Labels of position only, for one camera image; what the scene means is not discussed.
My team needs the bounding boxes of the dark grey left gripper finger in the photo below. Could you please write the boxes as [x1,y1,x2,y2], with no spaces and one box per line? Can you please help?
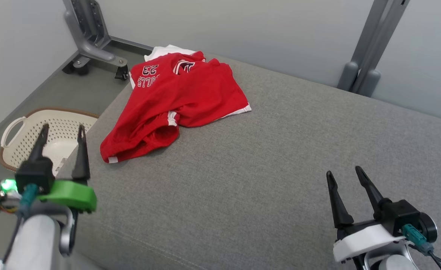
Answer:
[71,124,91,184]
[27,123,50,164]

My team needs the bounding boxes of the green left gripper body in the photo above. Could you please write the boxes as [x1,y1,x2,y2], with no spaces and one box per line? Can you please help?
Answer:
[36,180,98,213]

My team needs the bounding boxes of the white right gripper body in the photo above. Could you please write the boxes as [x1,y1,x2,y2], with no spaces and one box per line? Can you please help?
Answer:
[333,221,406,263]

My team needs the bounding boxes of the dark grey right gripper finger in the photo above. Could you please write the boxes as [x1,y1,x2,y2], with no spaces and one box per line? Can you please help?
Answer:
[326,171,355,229]
[355,166,391,222]

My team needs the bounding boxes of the red white Bulls jersey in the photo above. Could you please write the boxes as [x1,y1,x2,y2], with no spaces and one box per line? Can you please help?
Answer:
[129,45,209,90]

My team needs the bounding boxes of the red shorts with white trim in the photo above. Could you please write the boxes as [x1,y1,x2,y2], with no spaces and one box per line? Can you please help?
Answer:
[100,60,251,164]

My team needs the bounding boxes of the cream perforated laundry basket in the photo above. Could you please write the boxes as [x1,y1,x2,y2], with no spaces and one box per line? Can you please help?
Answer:
[0,107,100,177]

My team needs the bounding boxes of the grey metal stand with casters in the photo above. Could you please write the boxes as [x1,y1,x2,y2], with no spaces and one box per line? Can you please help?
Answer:
[62,0,153,81]

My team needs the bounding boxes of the left arm cable teal connector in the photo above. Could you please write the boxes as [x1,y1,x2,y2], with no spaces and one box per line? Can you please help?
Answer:
[2,183,39,265]

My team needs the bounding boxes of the arm cable teal connector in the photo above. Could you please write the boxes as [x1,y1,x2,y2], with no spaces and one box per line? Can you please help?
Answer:
[402,224,441,270]
[2,183,39,265]

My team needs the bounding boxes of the right arm cable teal connector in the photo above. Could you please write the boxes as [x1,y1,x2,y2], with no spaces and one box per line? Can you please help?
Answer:
[402,224,441,270]

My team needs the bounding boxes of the grey metal double post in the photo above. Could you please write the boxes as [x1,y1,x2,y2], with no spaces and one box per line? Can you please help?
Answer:
[337,0,410,98]

